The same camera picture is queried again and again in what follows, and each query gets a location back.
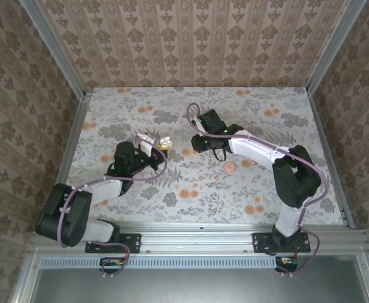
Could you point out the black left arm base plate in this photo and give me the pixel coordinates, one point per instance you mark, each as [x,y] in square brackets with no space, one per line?
[134,243]

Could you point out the grey metal panel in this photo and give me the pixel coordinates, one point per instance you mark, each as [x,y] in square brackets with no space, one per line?
[197,284]

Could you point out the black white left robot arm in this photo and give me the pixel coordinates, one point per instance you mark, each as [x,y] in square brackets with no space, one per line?
[61,217]

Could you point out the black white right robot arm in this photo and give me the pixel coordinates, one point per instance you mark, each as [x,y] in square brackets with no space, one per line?
[295,183]

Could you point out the aluminium corner post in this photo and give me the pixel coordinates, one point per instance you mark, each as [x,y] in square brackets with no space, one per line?
[336,47]
[55,50]

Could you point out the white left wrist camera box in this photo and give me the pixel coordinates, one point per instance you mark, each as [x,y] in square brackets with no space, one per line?
[146,141]

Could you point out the aluminium side rail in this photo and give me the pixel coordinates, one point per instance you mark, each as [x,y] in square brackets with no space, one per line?
[75,132]
[325,135]

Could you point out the pink earbud charging case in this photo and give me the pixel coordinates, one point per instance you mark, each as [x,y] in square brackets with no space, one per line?
[229,166]

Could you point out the white earbud charging case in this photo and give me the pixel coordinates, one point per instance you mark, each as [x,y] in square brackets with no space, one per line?
[165,140]

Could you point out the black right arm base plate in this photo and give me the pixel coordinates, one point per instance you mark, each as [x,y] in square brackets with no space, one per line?
[262,243]

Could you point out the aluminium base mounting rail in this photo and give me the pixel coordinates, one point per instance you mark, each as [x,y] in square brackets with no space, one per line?
[197,240]

